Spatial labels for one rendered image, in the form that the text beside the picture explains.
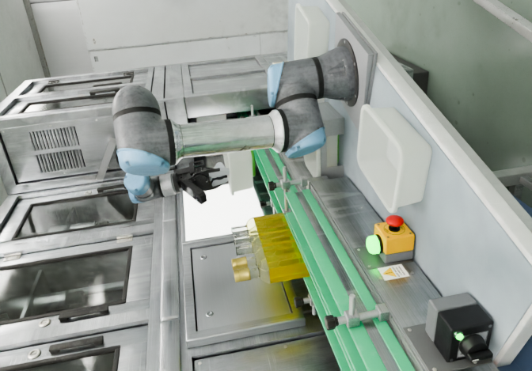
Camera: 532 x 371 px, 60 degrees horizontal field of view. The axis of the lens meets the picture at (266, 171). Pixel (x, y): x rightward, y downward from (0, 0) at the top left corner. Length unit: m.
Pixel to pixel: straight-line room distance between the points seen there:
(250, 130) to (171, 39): 3.81
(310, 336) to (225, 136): 0.62
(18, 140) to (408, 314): 1.89
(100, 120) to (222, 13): 2.87
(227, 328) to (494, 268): 0.76
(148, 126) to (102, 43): 3.88
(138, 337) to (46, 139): 1.19
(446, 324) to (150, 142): 0.72
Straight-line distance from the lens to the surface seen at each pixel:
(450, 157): 0.93
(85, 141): 2.31
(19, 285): 1.86
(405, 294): 1.05
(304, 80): 1.25
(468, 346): 0.90
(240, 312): 1.41
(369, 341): 0.97
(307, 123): 1.20
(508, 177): 1.60
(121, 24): 4.92
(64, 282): 1.78
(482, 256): 0.90
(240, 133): 1.15
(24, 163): 2.42
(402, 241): 1.10
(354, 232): 1.22
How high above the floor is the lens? 1.21
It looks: 8 degrees down
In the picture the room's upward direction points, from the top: 98 degrees counter-clockwise
